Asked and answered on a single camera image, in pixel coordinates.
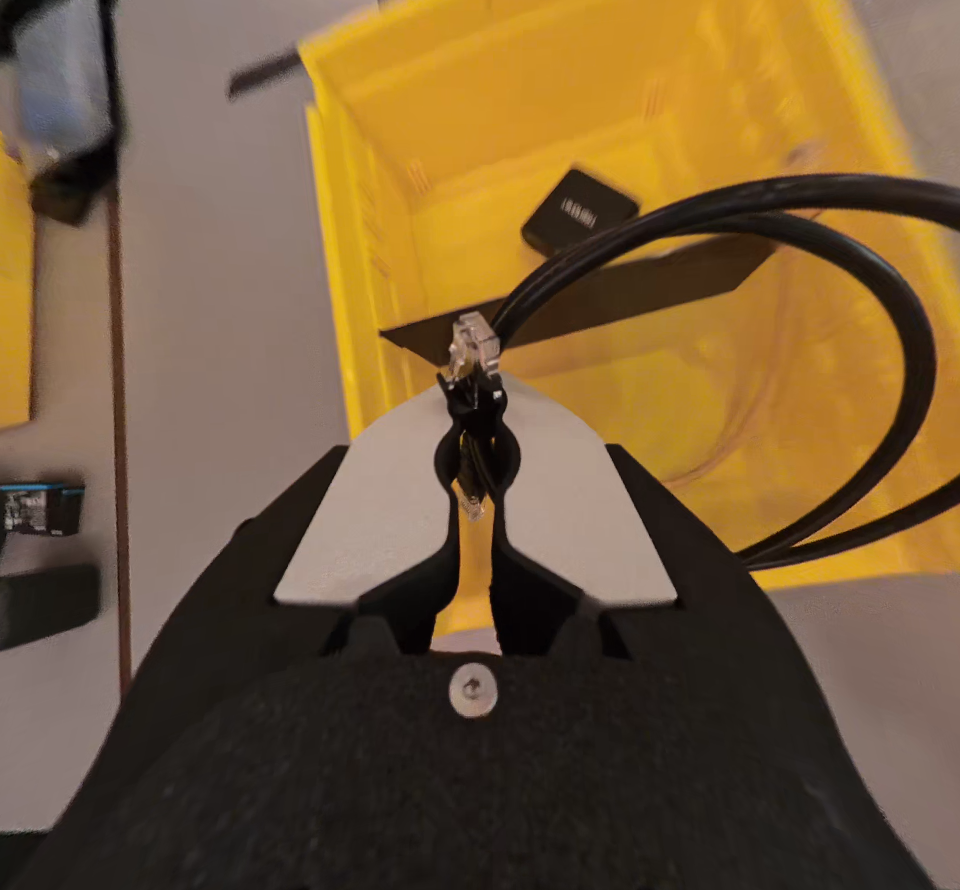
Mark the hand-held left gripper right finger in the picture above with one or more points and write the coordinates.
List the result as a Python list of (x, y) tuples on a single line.
[(585, 522)]

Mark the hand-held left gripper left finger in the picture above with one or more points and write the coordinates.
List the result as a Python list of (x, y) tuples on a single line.
[(367, 522)]

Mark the black ethernet adapter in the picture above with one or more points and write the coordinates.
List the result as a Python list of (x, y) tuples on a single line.
[(577, 211)]

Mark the yellow plastic bin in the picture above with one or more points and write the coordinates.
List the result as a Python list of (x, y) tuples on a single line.
[(15, 290), (525, 80)]

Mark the black bin divider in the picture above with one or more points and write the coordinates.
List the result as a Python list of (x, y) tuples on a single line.
[(600, 290)]

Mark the small black printed box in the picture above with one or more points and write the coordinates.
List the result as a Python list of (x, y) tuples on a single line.
[(41, 507)]

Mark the black flat device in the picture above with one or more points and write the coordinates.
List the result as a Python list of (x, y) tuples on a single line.
[(45, 605)]

